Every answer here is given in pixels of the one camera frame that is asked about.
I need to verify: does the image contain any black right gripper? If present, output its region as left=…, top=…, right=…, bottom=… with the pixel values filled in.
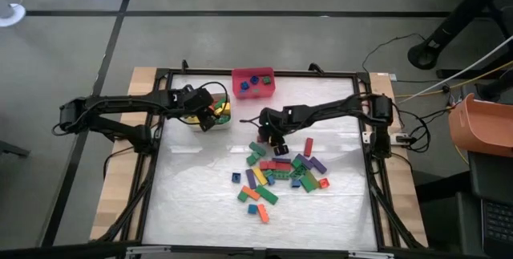
left=257, top=105, right=300, bottom=157

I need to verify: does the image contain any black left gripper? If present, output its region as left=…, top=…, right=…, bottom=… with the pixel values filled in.
left=171, top=84, right=218, bottom=133

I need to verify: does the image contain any white plastic bin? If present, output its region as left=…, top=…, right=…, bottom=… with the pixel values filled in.
left=184, top=92, right=233, bottom=132

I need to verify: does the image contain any pink plastic bin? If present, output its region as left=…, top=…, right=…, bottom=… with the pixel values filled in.
left=231, top=67, right=277, bottom=99

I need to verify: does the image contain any wooden table side board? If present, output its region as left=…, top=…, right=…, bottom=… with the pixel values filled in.
left=368, top=72, right=429, bottom=248
left=90, top=66, right=169, bottom=241

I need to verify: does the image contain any black floor object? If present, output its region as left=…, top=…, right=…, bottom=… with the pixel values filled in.
left=0, top=140, right=30, bottom=159

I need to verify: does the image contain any orange plastic bin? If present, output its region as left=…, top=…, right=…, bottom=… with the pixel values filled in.
left=447, top=92, right=513, bottom=159

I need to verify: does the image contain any white round floor object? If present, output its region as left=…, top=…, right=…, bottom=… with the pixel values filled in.
left=0, top=2, right=26, bottom=28

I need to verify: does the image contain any black floor stand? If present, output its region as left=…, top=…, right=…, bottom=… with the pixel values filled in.
left=407, top=0, right=513, bottom=71

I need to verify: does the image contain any black laptop keyboard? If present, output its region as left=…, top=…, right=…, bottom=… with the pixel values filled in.
left=480, top=198, right=513, bottom=258

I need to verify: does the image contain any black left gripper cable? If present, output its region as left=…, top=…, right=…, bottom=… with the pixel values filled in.
left=176, top=81, right=230, bottom=126

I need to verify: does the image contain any black table frame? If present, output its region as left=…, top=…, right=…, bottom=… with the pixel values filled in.
left=95, top=60, right=428, bottom=252

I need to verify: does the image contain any silver bracket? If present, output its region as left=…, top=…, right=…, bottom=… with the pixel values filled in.
left=348, top=250, right=394, bottom=259
left=126, top=245, right=172, bottom=258

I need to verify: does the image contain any thin black floor cable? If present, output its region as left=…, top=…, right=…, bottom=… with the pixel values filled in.
left=362, top=33, right=426, bottom=74

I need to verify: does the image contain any white floor cable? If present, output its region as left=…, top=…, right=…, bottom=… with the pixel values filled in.
left=398, top=36, right=513, bottom=103

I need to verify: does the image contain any yellow floor cable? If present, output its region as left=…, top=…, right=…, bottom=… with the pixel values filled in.
left=394, top=61, right=513, bottom=99

